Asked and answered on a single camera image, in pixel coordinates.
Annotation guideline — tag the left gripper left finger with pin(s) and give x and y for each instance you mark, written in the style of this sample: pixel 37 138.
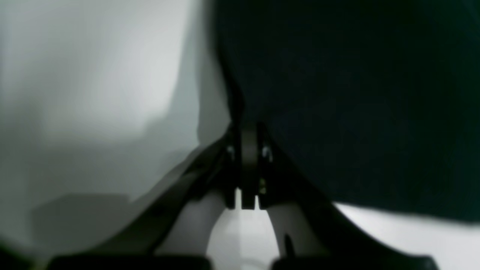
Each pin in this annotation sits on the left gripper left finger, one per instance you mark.
pixel 173 232

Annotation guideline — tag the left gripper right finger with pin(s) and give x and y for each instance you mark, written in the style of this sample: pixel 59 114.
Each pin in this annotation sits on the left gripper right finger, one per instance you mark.
pixel 311 233

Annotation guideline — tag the black printed T-shirt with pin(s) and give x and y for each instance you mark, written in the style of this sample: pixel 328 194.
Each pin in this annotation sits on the black printed T-shirt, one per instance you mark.
pixel 375 101

